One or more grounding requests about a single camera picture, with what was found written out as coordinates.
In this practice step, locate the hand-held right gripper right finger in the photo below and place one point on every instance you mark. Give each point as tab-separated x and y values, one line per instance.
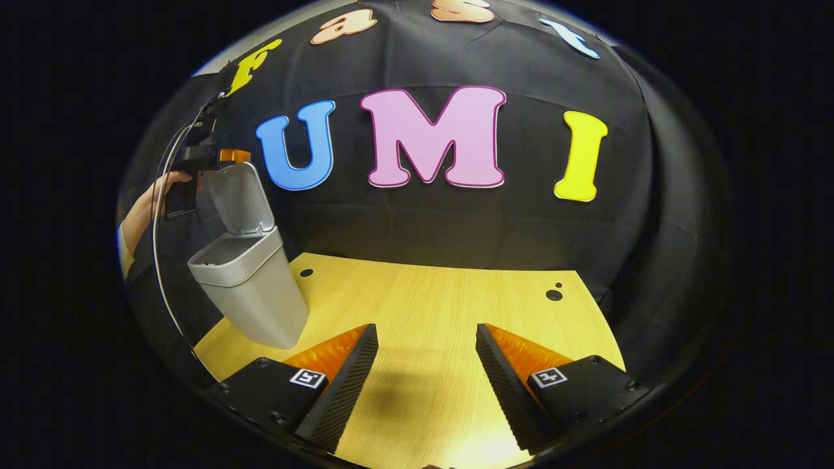
505	391

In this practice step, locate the wooden desktop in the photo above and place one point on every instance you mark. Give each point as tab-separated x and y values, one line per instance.
443	306

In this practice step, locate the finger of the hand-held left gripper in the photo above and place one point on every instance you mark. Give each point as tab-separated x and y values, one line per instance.
234	156

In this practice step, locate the white desktop garbage bin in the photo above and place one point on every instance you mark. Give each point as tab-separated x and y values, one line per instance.
257	286

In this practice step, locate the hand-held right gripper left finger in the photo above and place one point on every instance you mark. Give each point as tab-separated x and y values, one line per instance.
342	391

